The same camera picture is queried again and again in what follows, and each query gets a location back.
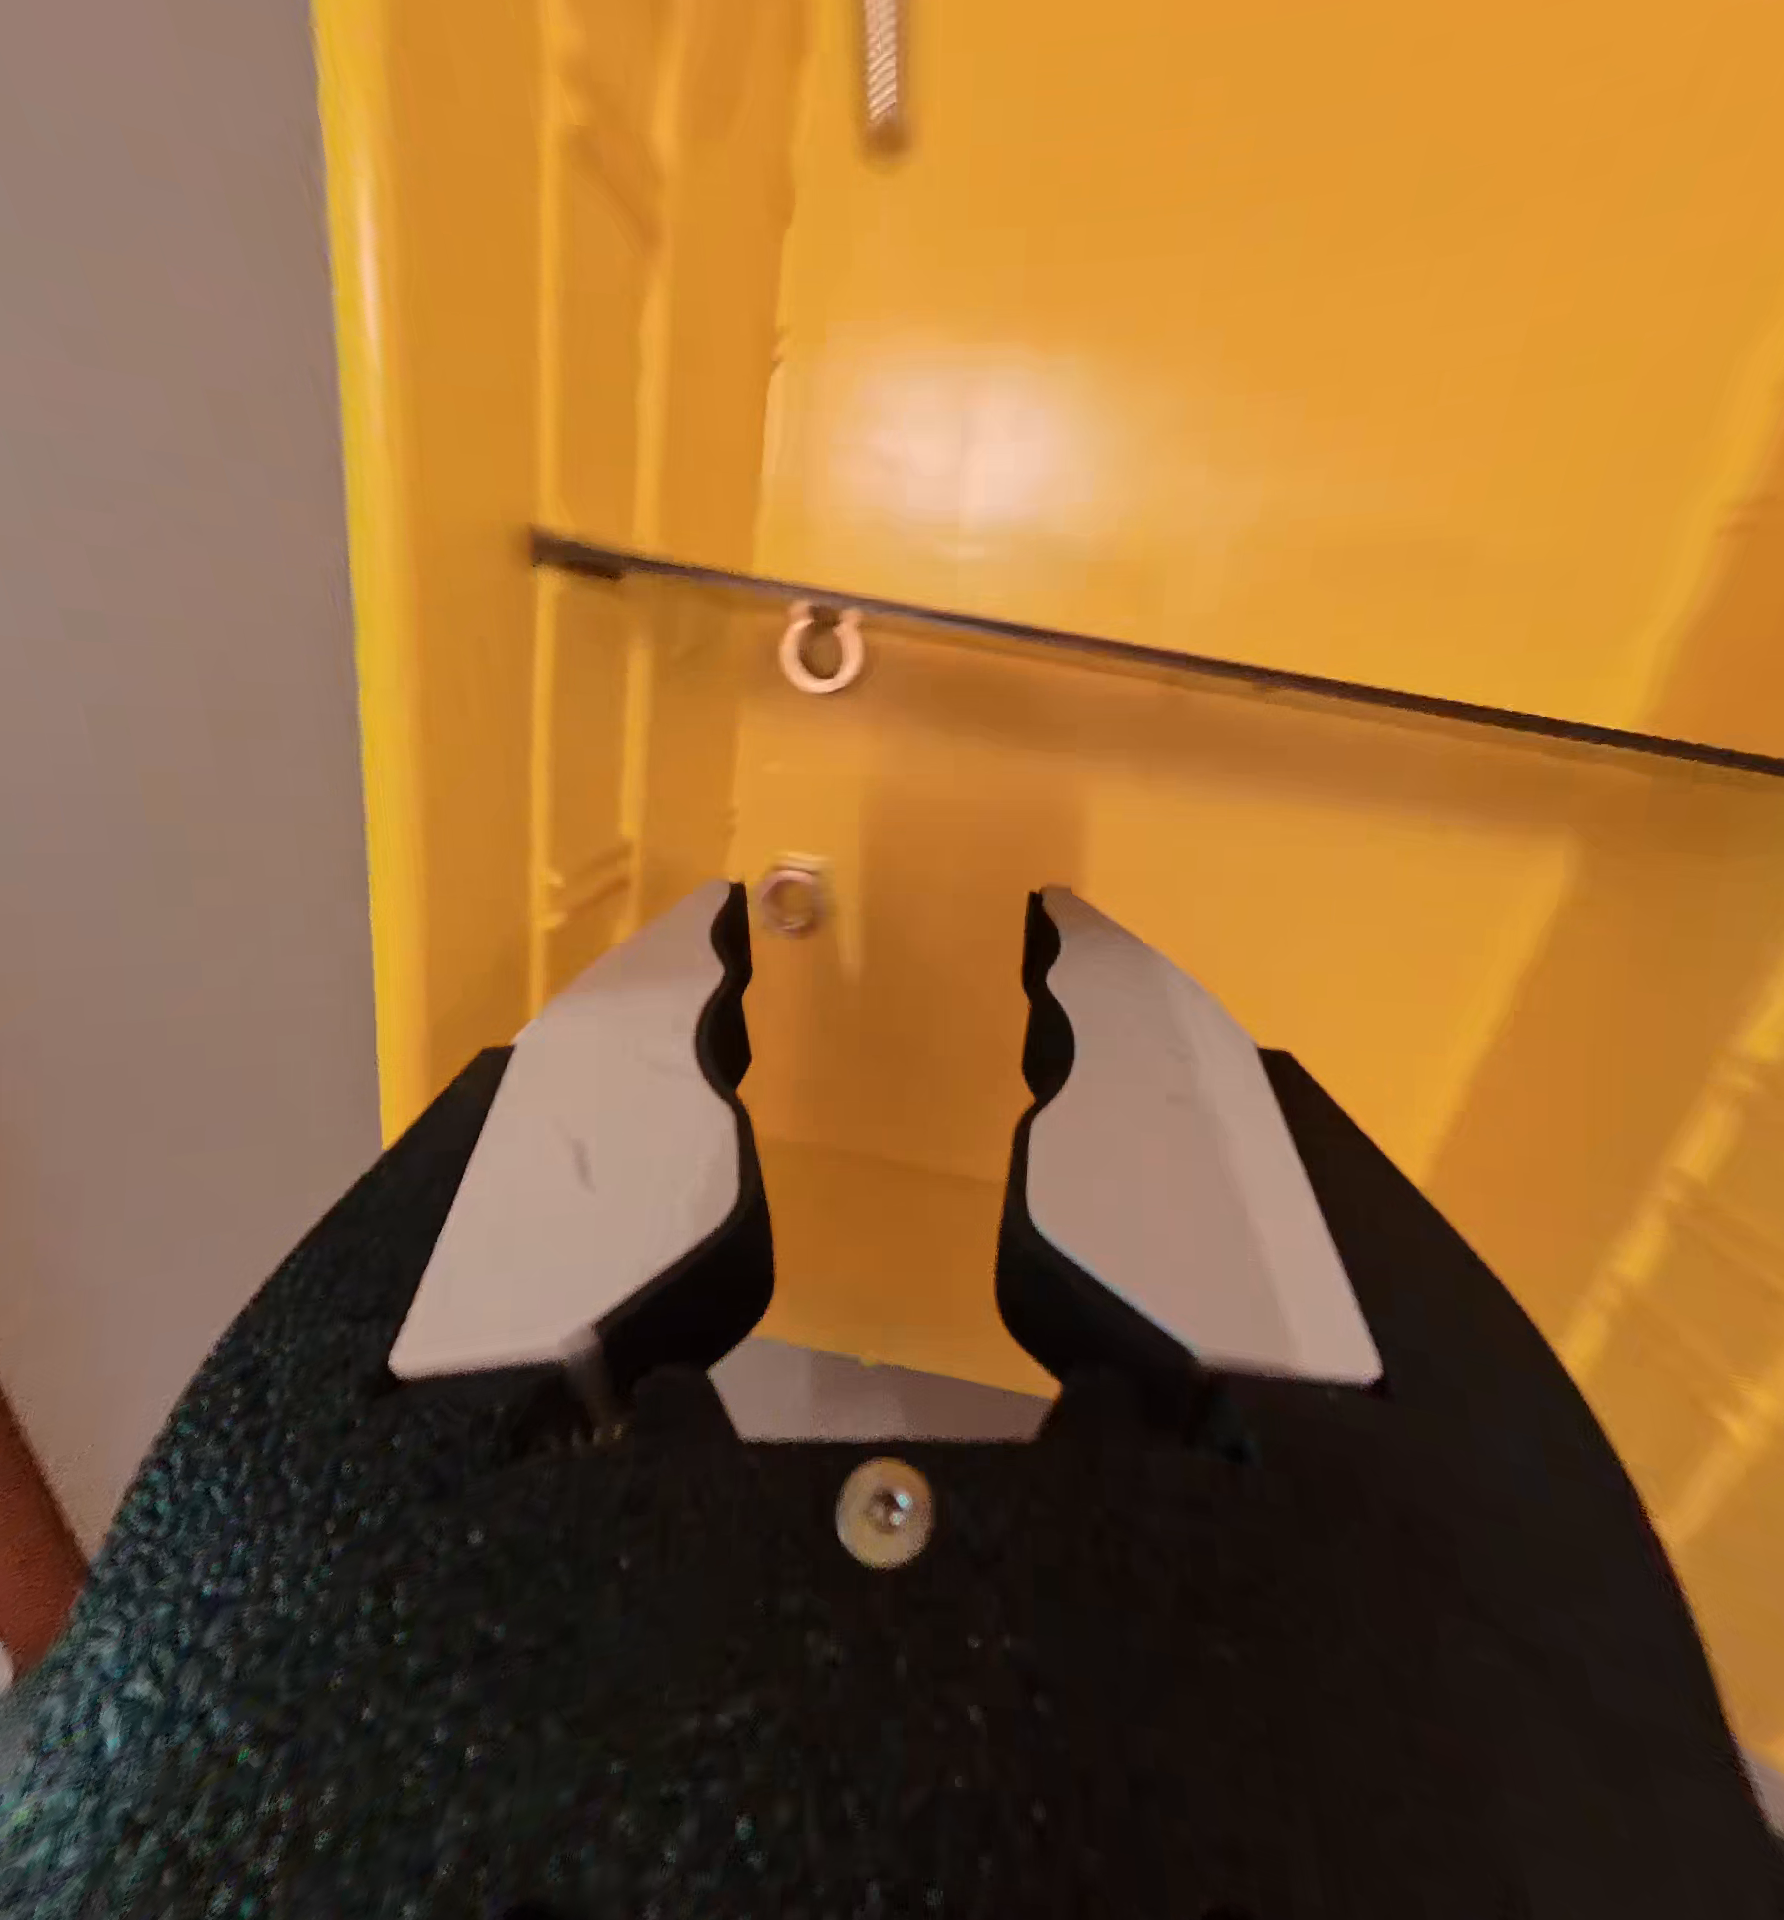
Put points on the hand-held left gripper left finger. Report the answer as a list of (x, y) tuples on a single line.
[(592, 1157)]

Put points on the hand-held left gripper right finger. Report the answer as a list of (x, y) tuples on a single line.
[(1179, 1171)]

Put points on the black metal rod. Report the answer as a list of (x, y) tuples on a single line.
[(1207, 662)]

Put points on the yellow metal cabinet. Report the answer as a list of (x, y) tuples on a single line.
[(1283, 450)]

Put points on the metal coil spring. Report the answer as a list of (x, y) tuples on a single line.
[(883, 68)]

